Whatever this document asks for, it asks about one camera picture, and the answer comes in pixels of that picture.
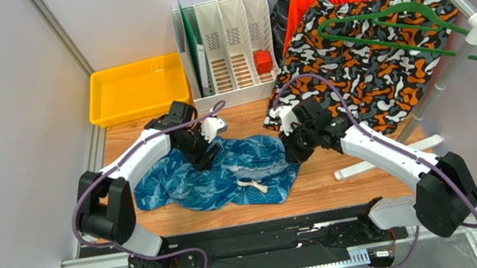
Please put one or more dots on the green folder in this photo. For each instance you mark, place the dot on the green folder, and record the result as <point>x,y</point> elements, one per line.
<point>197,50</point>

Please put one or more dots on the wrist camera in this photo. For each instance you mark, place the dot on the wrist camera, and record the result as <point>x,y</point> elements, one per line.
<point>211,127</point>
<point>287,119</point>

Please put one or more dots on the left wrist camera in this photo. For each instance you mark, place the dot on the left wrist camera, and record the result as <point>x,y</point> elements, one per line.
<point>211,127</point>

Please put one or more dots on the yellow plastic bin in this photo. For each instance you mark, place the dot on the yellow plastic bin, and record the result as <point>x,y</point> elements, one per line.
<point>137,90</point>

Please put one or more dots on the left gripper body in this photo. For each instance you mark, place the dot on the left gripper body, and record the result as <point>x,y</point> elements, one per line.
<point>194,144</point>

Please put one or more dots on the camouflage shorts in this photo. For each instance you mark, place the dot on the camouflage shorts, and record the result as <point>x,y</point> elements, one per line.
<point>377,70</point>

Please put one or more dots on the blue leaf-print shorts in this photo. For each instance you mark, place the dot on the blue leaf-print shorts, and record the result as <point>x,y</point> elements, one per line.
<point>246,171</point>

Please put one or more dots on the white file organizer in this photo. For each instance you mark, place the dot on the white file organizer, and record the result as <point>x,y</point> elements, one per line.
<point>231,31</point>

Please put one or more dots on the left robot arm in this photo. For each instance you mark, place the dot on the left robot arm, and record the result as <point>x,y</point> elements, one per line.
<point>104,214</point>

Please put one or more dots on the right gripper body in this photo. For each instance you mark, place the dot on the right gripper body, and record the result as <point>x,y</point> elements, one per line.
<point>298,144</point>

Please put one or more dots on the red cube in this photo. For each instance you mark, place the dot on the red cube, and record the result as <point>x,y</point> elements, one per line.
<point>263,62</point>

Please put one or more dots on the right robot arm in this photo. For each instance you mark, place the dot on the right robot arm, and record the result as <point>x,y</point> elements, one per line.
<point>445,192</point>

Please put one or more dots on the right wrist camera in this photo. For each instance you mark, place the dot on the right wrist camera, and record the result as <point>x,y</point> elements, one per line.
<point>287,119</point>

